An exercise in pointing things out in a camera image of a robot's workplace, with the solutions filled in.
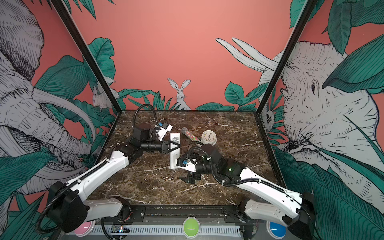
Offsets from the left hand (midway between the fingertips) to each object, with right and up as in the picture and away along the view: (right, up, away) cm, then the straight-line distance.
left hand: (178, 145), depth 72 cm
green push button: (+6, -38, -3) cm, 39 cm away
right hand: (+1, -8, -6) cm, 11 cm away
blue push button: (+46, -40, -3) cm, 61 cm away
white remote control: (-2, -3, 0) cm, 3 cm away
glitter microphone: (0, +5, +33) cm, 33 cm away
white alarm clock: (+17, +1, +29) cm, 34 cm away
